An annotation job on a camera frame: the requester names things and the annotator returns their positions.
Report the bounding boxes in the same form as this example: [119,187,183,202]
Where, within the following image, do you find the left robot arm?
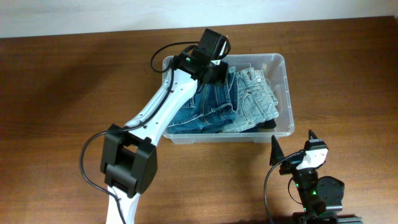
[100,29,231,223]

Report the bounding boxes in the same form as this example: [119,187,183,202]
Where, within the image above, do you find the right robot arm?
[264,130,363,224]

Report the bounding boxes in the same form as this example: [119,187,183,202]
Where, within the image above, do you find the light blue jeans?
[220,67,279,133]

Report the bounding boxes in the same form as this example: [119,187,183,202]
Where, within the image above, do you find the dark blue jeans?
[167,73,238,134]

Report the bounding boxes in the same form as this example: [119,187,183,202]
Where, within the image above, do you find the dark grey garment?
[256,119,277,129]

